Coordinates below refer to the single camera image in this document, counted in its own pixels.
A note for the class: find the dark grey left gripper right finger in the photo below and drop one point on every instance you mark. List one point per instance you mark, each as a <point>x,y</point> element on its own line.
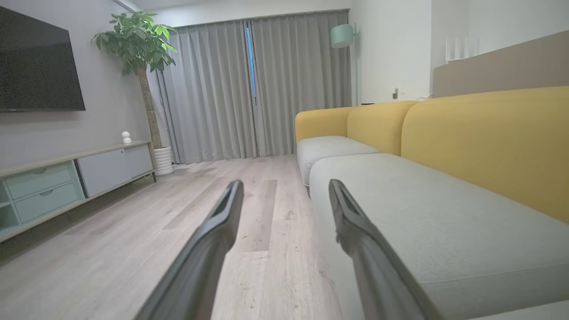
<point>378,275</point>

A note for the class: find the grey pleated curtain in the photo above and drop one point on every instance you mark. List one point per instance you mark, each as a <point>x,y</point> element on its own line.
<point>213,89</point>

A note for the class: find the small white figurine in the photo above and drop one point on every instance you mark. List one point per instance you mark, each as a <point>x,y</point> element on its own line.
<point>126,138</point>

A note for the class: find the wooden TV cabinet mint drawers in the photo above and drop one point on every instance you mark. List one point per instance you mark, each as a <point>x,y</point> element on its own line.
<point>111,169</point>

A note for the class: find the white wall socket with plug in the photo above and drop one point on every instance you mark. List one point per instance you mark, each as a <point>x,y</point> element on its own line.
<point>394,92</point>

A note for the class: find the short yellow sofa back cushion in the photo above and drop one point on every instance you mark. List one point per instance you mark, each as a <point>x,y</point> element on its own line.
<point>320,124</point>

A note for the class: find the black flat screen TV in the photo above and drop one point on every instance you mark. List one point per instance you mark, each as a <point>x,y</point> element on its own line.
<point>35,66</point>

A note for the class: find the medium yellow sofa back cushion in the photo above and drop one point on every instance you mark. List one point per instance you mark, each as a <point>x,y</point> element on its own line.
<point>378,126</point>

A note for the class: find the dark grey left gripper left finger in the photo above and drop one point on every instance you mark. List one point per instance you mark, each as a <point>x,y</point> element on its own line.
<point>200,266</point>

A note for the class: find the long yellow sofa back cushion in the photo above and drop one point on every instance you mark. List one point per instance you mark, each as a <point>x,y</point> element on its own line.
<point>498,142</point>

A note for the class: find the short grey sofa seat cushion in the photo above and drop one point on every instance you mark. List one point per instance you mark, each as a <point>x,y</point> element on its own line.
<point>329,151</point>

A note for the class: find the white slatted rack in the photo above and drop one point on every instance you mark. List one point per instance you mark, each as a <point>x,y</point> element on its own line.
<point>462,49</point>

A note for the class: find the green indoor tree plant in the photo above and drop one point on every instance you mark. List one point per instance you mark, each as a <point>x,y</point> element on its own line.
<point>138,40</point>

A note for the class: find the mint green floor lamp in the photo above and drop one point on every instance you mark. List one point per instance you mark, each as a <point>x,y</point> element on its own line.
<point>342,35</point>

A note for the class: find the long grey sofa seat cushion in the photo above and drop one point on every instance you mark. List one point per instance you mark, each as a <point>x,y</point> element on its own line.
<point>444,222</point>

